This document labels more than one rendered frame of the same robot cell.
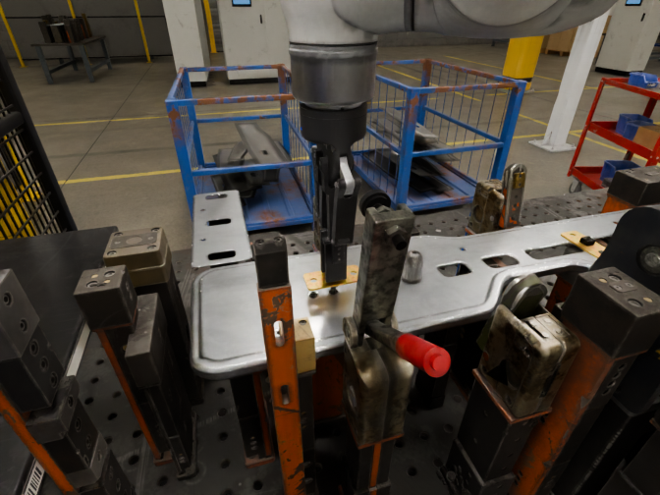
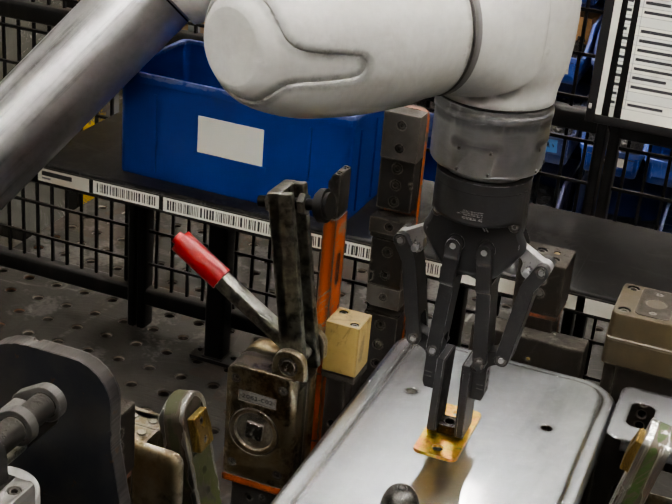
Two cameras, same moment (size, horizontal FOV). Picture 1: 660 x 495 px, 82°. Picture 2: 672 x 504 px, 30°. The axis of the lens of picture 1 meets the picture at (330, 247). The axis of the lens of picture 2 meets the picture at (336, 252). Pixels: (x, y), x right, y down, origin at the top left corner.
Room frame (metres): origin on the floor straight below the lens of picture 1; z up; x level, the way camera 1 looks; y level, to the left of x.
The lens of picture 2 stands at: (0.88, -0.81, 1.61)
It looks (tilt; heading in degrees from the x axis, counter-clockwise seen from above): 25 degrees down; 126
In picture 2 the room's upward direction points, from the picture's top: 5 degrees clockwise
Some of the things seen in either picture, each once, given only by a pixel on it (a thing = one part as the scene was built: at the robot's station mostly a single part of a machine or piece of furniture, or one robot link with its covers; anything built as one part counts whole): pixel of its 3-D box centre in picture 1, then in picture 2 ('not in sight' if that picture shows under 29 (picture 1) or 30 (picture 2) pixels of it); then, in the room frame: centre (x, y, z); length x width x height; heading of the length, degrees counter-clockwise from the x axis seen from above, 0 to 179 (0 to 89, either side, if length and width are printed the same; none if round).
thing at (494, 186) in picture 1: (481, 256); not in sight; (0.72, -0.35, 0.87); 0.12 x 0.09 x 0.35; 16
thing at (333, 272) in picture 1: (335, 258); (441, 387); (0.43, -0.01, 1.07); 0.03 x 0.01 x 0.07; 106
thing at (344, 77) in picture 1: (333, 74); (490, 132); (0.44, 0.00, 1.30); 0.09 x 0.09 x 0.06
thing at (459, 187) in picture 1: (414, 136); not in sight; (2.98, -0.67, 0.47); 1.20 x 0.80 x 0.95; 17
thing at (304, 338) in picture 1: (302, 427); (333, 480); (0.29, 0.04, 0.88); 0.04 x 0.04 x 0.36; 16
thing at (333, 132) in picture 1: (333, 142); (478, 220); (0.44, 0.00, 1.22); 0.08 x 0.07 x 0.09; 16
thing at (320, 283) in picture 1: (333, 274); (448, 427); (0.44, -0.01, 1.03); 0.08 x 0.04 x 0.01; 106
